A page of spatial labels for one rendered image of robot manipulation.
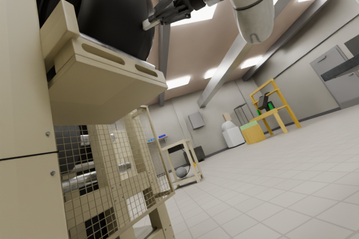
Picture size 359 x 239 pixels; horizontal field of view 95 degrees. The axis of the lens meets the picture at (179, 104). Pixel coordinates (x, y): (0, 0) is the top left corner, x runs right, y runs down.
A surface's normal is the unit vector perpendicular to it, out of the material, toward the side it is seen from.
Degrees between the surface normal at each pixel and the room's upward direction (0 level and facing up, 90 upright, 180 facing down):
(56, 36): 90
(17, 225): 90
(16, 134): 90
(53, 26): 90
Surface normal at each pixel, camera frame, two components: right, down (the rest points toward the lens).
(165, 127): 0.12, -0.34
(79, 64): 0.35, 0.89
